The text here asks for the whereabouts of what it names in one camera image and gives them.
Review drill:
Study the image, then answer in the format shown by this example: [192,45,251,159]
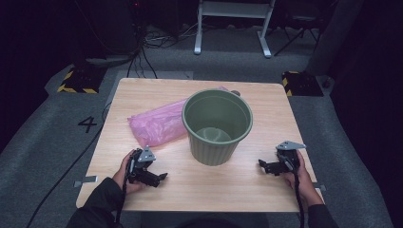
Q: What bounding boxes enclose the bundle of black cables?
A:
[125,6,203,80]

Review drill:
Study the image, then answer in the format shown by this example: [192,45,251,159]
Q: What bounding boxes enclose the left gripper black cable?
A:
[114,160,134,226]

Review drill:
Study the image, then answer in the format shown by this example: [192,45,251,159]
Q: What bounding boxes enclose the grey curtain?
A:
[304,0,366,77]

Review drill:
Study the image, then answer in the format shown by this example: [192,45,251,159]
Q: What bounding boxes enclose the white metal stand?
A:
[193,0,277,59]

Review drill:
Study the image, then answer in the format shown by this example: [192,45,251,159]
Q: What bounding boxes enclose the pink plastic bag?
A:
[126,85,230,149]

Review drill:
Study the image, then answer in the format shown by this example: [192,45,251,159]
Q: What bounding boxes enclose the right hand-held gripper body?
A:
[275,140,308,175]

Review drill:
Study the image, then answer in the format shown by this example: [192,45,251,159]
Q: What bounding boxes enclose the black yellow striped ramp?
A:
[56,64,107,95]
[281,70,325,98]

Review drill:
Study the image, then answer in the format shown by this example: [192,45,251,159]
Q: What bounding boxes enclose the long black floor cable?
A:
[26,101,112,228]

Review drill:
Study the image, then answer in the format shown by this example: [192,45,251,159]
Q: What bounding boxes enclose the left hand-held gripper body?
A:
[126,145,157,184]

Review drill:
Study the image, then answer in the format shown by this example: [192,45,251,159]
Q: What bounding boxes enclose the person's left hand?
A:
[112,150,146,195]

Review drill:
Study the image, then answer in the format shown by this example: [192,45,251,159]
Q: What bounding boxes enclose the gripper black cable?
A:
[114,160,134,226]
[293,170,306,228]

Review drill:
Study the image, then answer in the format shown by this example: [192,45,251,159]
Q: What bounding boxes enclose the person's right hand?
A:
[281,150,324,209]

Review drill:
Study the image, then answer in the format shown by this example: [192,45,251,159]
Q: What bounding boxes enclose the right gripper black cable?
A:
[293,170,306,228]

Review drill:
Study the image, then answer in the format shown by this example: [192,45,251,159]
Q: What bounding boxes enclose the green plastic bin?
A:
[182,88,254,167]

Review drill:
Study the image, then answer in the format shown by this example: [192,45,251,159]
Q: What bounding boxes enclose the black tripod stand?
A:
[273,13,321,58]

